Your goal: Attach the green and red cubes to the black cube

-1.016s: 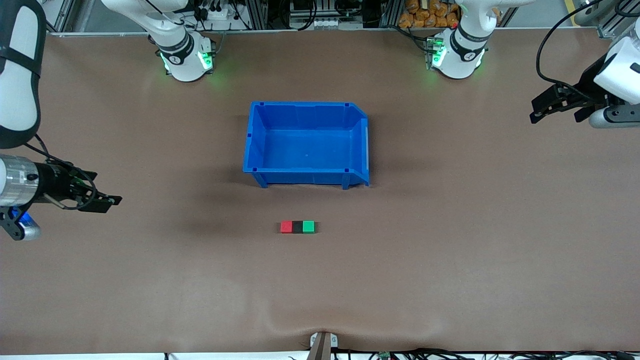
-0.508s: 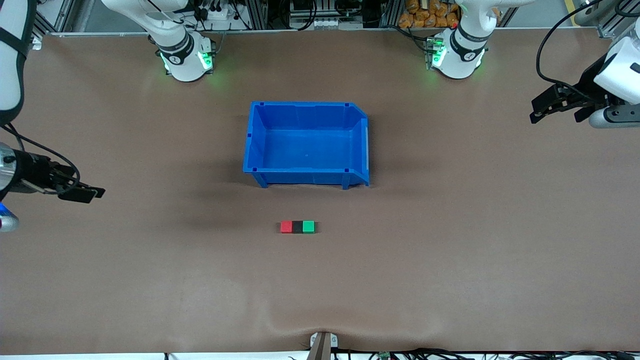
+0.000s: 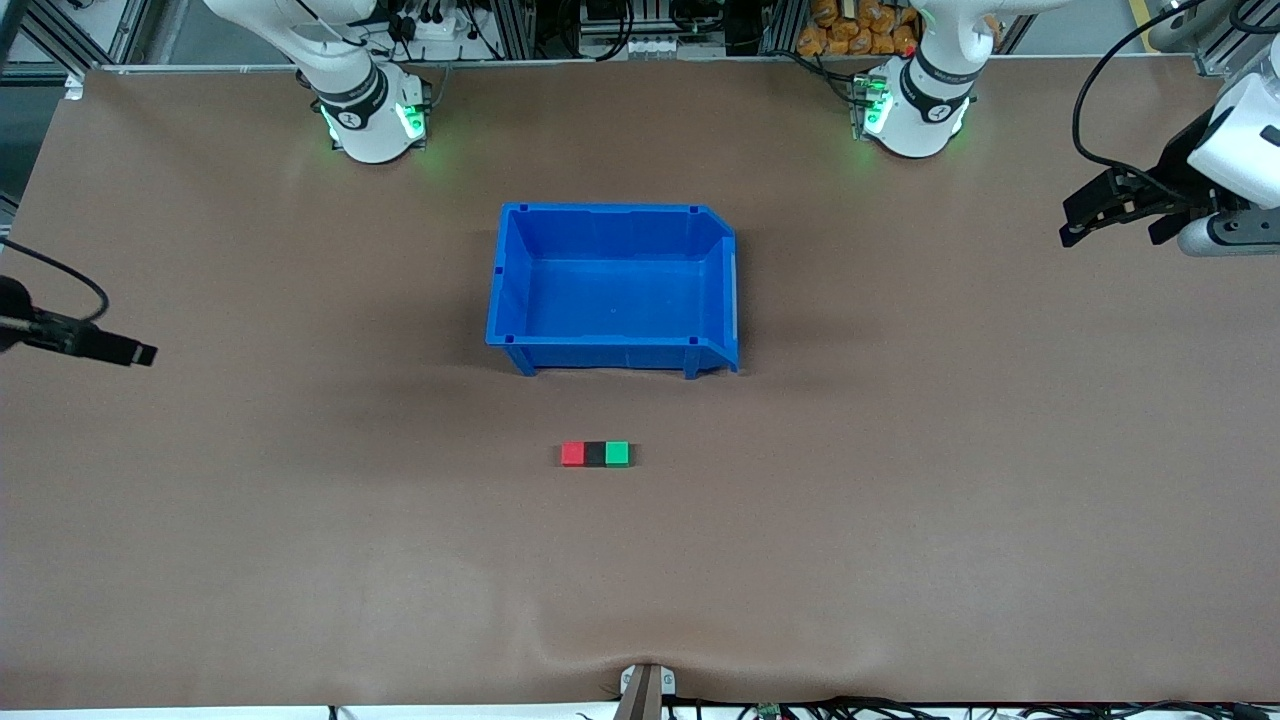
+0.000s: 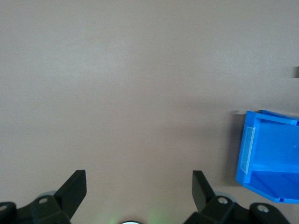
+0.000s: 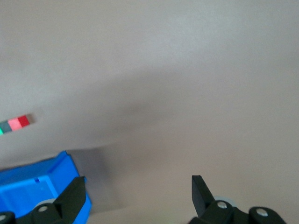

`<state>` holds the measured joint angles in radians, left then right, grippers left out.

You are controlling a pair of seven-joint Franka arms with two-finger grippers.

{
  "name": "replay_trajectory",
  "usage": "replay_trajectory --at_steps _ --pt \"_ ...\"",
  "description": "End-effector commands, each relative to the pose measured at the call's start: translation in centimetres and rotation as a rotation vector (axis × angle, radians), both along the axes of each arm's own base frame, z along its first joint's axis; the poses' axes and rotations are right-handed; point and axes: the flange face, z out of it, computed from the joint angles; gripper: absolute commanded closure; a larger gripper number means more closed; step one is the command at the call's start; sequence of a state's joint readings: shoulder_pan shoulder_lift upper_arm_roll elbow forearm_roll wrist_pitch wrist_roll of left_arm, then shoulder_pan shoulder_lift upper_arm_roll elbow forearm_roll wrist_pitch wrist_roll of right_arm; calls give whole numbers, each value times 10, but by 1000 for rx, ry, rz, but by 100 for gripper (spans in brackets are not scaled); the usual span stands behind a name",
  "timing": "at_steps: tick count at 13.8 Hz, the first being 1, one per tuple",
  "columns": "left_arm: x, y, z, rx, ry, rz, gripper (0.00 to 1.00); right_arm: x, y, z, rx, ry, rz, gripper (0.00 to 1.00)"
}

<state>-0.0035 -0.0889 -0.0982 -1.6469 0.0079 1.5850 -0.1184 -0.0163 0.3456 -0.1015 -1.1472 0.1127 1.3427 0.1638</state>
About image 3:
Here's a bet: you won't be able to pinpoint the orange snack packs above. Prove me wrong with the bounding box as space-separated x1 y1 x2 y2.
797 0 919 57

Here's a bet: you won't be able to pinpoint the brown table mat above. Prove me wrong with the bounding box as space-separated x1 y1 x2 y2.
0 57 1280 711

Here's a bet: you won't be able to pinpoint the white power strip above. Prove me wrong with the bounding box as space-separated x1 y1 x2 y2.
398 14 473 61

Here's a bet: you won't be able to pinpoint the blue plastic storage bin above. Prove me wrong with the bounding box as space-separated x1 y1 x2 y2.
486 203 741 379

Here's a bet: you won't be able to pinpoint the metal table clamp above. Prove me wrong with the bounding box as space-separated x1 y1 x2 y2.
619 663 678 720

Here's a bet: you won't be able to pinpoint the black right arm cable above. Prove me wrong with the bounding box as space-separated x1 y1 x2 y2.
0 238 109 323

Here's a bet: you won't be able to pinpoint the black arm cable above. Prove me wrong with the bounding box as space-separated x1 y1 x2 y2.
0 238 109 323
1073 0 1216 191

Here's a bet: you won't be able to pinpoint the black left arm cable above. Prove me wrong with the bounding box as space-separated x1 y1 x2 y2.
1073 0 1216 191

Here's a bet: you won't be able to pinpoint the aluminium frame profile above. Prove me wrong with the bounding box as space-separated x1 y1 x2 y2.
1148 0 1280 79
0 0 151 79

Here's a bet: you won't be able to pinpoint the aluminium frame post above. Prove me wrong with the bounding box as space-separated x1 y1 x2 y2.
490 0 541 59

